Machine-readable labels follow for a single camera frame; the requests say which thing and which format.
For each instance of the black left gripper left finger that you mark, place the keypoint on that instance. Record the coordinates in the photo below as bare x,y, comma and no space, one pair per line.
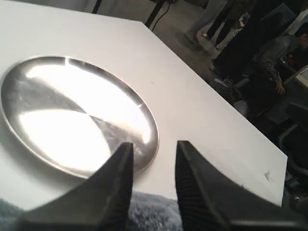
100,203

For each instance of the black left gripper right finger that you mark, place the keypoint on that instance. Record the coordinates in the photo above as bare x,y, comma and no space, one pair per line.
209,201

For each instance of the grey fluffy towel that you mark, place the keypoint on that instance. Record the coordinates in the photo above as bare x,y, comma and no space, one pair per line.
147,212

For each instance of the round stainless steel plate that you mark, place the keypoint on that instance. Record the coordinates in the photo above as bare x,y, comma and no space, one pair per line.
73,115

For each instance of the seated person in grey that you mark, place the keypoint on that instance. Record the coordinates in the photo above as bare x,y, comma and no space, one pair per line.
265,87

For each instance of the standing person in black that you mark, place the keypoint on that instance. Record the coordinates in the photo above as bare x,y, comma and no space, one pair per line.
231,13

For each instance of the black table leg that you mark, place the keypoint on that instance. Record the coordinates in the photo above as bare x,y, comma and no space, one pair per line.
154,13

